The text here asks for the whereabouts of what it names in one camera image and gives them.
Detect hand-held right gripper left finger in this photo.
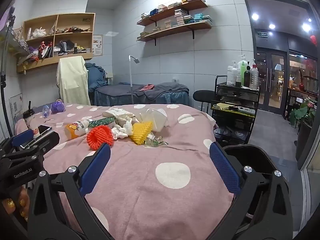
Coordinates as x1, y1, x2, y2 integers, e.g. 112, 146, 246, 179
27, 143, 118, 240

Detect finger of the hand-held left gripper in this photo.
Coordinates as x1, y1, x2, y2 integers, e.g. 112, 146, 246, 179
5, 132, 60, 160
0, 129, 34, 153

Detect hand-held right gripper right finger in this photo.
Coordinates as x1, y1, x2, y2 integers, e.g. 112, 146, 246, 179
200, 141, 293, 240

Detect red foam fruit net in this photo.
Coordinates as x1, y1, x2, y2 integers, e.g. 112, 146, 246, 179
87, 126, 115, 150

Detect white face mask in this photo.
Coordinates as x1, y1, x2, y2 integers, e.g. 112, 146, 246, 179
136, 107, 169, 132

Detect dark trash bin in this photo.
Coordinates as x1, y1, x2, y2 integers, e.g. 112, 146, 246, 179
222, 145, 275, 178

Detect person's left hand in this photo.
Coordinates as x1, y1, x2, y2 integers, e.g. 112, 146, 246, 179
0, 186, 29, 222

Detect smartphone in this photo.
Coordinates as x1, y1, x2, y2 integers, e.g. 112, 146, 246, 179
19, 124, 53, 148

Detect drink cup with straw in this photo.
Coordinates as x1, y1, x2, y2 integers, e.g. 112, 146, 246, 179
23, 101, 40, 138

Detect framed code sign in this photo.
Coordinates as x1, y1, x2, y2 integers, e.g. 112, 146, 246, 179
9, 93, 24, 119

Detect orange label drink bottle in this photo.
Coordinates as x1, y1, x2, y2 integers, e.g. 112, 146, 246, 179
65, 119, 93, 140

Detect purple plastic object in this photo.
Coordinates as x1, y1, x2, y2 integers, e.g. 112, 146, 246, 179
51, 100, 66, 113

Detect crumpled white paper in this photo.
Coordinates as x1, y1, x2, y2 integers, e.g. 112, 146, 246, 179
111, 120, 134, 140

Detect green snack packet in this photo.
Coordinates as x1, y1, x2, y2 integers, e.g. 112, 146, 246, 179
87, 117, 116, 128

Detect yellow foam fruit net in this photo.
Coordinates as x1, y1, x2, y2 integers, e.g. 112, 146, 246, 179
130, 121, 153, 145

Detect white crumpled napkin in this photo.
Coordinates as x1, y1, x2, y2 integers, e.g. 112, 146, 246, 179
102, 107, 137, 125

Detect pink polka dot blanket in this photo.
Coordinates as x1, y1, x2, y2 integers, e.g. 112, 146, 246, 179
15, 103, 250, 240

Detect black light stand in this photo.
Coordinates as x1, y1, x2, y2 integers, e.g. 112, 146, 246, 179
0, 12, 15, 140

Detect clear plastic wrapper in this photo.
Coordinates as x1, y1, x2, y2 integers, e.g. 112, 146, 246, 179
144, 135, 168, 147

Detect cream towel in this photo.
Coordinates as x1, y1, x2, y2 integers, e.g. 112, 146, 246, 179
56, 56, 91, 105

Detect blue skirted massage bed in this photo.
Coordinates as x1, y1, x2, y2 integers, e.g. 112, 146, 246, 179
94, 82, 190, 105

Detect black round stool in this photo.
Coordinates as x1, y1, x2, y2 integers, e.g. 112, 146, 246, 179
192, 89, 216, 113

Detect black trolley cart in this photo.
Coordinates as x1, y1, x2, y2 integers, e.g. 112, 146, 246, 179
211, 75, 260, 145

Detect blue cloth pile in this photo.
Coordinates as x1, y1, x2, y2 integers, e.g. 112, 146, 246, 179
85, 62, 108, 92

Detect black pump bottle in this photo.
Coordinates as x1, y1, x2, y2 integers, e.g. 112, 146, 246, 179
244, 65, 251, 88

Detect white pump bottle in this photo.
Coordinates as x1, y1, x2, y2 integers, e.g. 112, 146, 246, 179
227, 60, 238, 85

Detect white floor lamp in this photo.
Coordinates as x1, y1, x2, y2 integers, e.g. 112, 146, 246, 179
128, 55, 140, 104

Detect clear pump bottle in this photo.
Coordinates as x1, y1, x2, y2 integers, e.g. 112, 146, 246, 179
249, 59, 259, 90

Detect potted green plant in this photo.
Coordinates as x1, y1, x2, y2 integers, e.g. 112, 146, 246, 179
289, 99, 317, 155

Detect grey blanket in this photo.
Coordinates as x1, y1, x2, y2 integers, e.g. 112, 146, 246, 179
132, 82, 190, 100

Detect grey folded cloth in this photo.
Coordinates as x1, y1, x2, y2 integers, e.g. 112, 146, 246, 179
55, 40, 73, 53

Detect green pump bottle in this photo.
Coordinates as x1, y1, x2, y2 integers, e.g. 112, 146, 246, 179
237, 54, 248, 87

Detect glass entrance door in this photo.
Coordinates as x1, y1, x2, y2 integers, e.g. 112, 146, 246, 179
241, 0, 315, 115

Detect white plastic bag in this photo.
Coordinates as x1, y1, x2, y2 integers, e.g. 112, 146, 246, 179
32, 27, 48, 38

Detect wooden cubby shelf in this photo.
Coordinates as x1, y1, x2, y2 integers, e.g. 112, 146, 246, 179
16, 12, 96, 74

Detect glass wall shelf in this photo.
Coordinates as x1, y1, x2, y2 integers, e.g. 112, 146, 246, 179
0, 27, 30, 55

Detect wall poster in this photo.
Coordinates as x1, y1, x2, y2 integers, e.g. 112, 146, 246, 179
92, 34, 103, 56

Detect wall shelves with books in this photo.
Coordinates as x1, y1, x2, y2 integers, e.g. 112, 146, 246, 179
139, 9, 213, 37

